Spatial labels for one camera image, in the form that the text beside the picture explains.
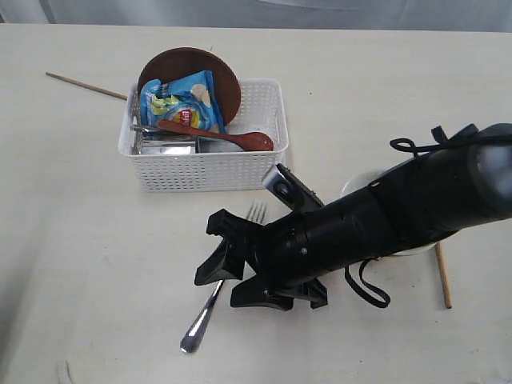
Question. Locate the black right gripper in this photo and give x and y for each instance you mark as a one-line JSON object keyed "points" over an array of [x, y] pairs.
{"points": [[282, 261]]}

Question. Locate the silver metal fork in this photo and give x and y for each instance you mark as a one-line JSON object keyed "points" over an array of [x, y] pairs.
{"points": [[192, 339]]}

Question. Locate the white floral ceramic bowl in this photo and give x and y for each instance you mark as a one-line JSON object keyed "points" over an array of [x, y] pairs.
{"points": [[359, 181]]}

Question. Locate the white perforated plastic basket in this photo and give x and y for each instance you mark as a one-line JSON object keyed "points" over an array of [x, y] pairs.
{"points": [[218, 166]]}

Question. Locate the blue chips bag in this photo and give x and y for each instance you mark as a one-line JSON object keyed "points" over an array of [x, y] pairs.
{"points": [[189, 101]]}

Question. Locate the brown wooden chopstick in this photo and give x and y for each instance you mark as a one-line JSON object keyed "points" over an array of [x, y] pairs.
{"points": [[443, 276], [87, 86]]}

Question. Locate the brown round wooden plate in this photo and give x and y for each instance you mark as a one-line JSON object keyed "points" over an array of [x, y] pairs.
{"points": [[180, 62]]}

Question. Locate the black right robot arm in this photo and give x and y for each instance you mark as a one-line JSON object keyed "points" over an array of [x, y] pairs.
{"points": [[457, 183]]}

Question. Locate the red-brown wooden spoon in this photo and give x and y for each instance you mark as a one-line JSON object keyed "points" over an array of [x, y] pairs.
{"points": [[252, 141]]}

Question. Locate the silver metal cup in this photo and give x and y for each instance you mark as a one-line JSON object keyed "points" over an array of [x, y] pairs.
{"points": [[167, 146]]}

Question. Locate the silver metal knife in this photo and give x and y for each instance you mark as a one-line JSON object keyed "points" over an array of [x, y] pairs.
{"points": [[142, 128]]}

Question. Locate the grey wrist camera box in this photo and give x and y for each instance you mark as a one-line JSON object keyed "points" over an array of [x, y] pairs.
{"points": [[291, 191]]}

